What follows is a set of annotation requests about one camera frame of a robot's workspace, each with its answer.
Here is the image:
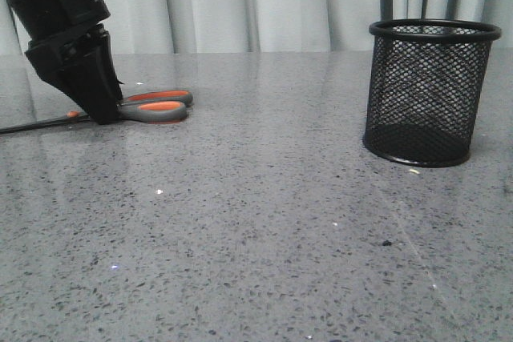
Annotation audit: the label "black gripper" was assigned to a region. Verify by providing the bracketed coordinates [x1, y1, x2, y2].
[7, 0, 123, 125]

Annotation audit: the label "grey and orange scissors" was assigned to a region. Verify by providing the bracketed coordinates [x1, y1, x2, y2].
[1, 91, 193, 135]

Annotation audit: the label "black mesh pen bucket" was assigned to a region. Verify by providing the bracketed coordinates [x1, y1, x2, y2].
[362, 19, 502, 168]

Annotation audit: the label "grey curtain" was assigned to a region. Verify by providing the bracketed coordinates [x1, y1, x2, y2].
[0, 0, 513, 56]

